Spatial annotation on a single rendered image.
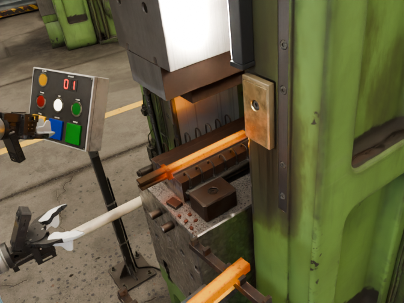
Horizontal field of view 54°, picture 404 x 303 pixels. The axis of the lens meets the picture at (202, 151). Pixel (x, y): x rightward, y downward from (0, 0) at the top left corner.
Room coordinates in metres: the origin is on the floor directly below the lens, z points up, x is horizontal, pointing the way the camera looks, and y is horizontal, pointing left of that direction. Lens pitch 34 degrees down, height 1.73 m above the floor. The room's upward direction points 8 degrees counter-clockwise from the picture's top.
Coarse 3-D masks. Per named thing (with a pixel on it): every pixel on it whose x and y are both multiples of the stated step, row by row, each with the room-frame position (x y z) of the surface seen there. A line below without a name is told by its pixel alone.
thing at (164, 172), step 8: (232, 136) 1.13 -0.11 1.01; (240, 136) 1.13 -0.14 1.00; (216, 144) 1.09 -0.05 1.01; (224, 144) 1.09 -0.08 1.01; (200, 152) 1.06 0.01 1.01; (208, 152) 1.06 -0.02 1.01; (184, 160) 1.03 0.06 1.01; (192, 160) 1.03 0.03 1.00; (160, 168) 1.00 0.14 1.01; (168, 168) 0.99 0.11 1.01; (176, 168) 1.00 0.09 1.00; (144, 176) 0.97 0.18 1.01; (152, 176) 0.96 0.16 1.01; (160, 176) 0.98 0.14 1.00; (168, 176) 0.97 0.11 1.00; (144, 184) 0.95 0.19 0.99; (152, 184) 0.95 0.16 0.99
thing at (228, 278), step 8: (240, 264) 0.59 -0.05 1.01; (248, 264) 0.59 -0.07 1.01; (224, 272) 0.57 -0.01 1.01; (232, 272) 0.57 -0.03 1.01; (240, 272) 0.57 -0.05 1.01; (216, 280) 0.55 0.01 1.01; (224, 280) 0.55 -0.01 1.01; (232, 280) 0.55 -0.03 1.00; (208, 288) 0.54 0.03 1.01; (216, 288) 0.53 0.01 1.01; (224, 288) 0.54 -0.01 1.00; (200, 296) 0.52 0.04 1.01; (208, 296) 0.52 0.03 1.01; (216, 296) 0.52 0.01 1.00
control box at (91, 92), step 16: (32, 80) 1.52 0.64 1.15; (48, 80) 1.47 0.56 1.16; (80, 80) 1.38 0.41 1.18; (96, 80) 1.36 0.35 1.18; (32, 96) 1.49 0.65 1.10; (48, 96) 1.44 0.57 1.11; (64, 96) 1.39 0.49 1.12; (80, 96) 1.35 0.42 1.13; (96, 96) 1.34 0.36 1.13; (32, 112) 1.46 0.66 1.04; (48, 112) 1.41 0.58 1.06; (64, 112) 1.36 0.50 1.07; (80, 112) 1.32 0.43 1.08; (96, 112) 1.32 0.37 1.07; (64, 128) 1.34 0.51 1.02; (96, 128) 1.30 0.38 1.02; (64, 144) 1.31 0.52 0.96; (80, 144) 1.26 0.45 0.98; (96, 144) 1.28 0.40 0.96
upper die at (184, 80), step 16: (144, 64) 1.01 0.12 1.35; (192, 64) 0.98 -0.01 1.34; (208, 64) 1.00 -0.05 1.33; (224, 64) 1.03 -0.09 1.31; (144, 80) 1.03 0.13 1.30; (160, 80) 0.94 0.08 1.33; (176, 80) 0.95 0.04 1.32; (192, 80) 0.98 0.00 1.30; (208, 80) 1.00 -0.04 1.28; (160, 96) 0.96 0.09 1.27; (176, 96) 0.95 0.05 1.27
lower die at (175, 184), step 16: (224, 128) 1.24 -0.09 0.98; (240, 128) 1.21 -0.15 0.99; (192, 144) 1.16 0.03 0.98; (208, 144) 1.13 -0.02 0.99; (160, 160) 1.09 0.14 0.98; (176, 160) 1.06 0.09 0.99; (240, 160) 1.05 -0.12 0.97; (176, 176) 0.97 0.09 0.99; (192, 176) 0.96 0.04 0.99; (208, 176) 0.98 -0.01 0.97; (176, 192) 0.97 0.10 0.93
